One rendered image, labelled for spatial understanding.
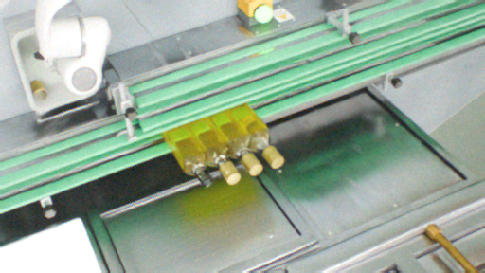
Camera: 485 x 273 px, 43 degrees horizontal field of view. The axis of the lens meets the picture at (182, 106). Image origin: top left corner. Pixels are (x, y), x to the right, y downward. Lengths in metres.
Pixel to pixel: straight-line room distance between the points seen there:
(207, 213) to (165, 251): 0.15
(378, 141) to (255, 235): 0.49
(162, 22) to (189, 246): 0.57
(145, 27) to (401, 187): 0.77
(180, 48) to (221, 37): 0.11
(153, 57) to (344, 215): 0.61
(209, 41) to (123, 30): 0.22
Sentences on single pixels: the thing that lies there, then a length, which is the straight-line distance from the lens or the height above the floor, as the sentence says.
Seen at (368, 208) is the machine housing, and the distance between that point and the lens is 1.61.
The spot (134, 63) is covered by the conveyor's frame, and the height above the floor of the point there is 0.83.
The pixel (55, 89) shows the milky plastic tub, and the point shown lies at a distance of 1.57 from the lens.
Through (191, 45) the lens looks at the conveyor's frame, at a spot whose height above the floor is 0.82.
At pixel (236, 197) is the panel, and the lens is 1.57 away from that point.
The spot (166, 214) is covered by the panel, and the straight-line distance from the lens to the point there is 1.55.
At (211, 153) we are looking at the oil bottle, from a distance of 1.47.
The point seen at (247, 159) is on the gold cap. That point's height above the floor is 1.14.
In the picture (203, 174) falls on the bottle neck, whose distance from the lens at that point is 1.43.
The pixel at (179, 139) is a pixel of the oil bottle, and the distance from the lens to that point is 1.50.
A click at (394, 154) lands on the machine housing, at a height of 1.14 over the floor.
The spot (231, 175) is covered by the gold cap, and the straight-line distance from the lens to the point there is 1.43.
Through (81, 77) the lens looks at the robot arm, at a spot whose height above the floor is 1.08.
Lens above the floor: 2.06
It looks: 47 degrees down
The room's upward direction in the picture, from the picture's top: 145 degrees clockwise
